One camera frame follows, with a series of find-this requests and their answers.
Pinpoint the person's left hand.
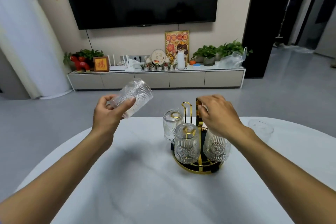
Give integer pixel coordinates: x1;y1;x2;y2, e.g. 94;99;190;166
91;94;137;141

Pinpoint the person's right hand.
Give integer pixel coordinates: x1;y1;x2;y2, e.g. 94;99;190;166
196;94;249;142

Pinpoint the clear embossed glass cup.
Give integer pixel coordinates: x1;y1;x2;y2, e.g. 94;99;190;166
174;122;201;165
109;78;154;119
202;126;232;163
163;109;185;144
247;119;275;143

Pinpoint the gold cup rack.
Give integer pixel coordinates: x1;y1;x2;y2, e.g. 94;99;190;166
170;98;224;175

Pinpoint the person's right forearm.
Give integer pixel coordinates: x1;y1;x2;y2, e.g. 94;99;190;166
231;126;336;224

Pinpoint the person's left forearm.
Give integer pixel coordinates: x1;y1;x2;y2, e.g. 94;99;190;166
0;126;115;224

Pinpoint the white router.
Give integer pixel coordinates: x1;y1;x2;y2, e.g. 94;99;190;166
107;54;129;71

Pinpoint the small gold framed picture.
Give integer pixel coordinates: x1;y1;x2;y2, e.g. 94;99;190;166
93;56;110;72

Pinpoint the clear plastic bag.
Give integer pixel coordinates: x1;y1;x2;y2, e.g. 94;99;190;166
218;47;248;69

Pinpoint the red horse figurine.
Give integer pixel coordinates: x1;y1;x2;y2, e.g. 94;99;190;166
70;56;91;72

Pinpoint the white tissue box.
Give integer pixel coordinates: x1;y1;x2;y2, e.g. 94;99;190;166
126;58;144;71

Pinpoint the beige television cabinet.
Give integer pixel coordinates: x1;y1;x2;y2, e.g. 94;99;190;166
67;66;247;91

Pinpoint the white marble table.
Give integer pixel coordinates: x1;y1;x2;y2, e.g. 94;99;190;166
14;117;336;224

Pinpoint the green leafy plant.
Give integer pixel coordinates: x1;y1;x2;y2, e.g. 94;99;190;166
63;49;104;65

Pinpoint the white bottle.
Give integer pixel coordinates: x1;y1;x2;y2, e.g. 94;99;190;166
177;52;186;70

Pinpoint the trailing green potted plant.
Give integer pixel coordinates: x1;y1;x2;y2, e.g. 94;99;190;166
216;39;253;59

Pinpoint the row of small potted figurines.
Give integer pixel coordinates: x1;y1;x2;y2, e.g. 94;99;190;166
140;63;178;71

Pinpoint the round decorative plate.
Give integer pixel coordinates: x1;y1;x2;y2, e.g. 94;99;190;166
150;49;167;65

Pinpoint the framed cartoon poster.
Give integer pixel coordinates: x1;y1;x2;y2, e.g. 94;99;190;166
164;30;190;65

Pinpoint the white plastic sheet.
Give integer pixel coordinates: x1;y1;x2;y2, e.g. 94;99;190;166
282;43;314;54

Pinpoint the white standing air conditioner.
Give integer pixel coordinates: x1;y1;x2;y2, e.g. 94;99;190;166
0;0;73;100

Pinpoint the grey wall outlet strip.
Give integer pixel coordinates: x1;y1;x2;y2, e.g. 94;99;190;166
120;55;151;63

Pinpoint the thin black cable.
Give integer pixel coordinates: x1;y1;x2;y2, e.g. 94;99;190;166
85;29;93;50

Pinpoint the mop with long handle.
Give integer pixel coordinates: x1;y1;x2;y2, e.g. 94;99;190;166
274;0;291;40

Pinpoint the black door frame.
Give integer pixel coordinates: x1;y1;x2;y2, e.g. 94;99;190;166
241;0;314;79

